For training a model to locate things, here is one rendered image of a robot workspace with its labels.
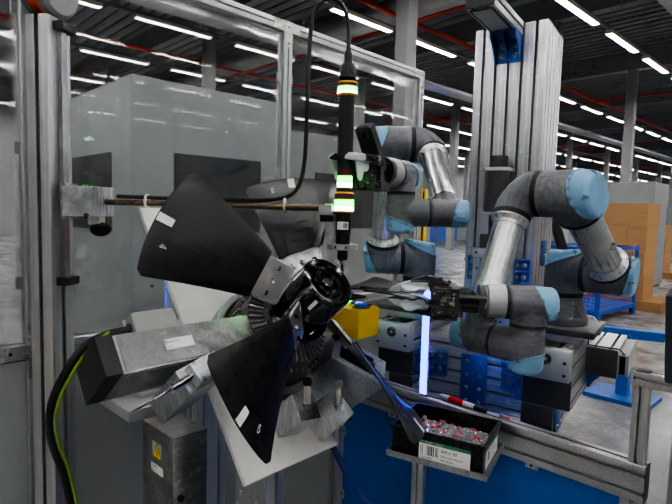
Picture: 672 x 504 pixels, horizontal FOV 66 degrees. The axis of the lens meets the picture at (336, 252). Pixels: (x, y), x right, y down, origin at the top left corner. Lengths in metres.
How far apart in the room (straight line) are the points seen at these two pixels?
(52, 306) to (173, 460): 0.47
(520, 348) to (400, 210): 0.45
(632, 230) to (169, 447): 8.27
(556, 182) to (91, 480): 1.51
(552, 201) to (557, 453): 0.58
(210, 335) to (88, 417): 0.72
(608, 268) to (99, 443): 1.53
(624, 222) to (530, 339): 7.90
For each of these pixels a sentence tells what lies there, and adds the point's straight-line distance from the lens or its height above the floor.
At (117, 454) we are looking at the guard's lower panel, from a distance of 1.80.
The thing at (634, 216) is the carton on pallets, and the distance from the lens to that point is 9.02.
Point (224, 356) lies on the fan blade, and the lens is 0.85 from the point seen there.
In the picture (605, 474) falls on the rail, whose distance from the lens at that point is 1.35.
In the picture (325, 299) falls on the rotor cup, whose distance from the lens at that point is 1.03.
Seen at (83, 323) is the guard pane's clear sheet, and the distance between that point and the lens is 1.65.
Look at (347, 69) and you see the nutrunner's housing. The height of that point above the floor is 1.67.
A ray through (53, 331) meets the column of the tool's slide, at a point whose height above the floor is 1.06.
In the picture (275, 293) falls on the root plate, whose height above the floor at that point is 1.20.
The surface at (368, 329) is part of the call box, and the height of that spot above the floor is 1.01.
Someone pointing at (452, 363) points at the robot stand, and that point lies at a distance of 1.86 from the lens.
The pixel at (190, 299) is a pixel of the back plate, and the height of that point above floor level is 1.16.
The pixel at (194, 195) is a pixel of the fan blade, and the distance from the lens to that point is 1.06.
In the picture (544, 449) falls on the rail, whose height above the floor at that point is 0.83.
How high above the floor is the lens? 1.37
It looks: 5 degrees down
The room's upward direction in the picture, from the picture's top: 2 degrees clockwise
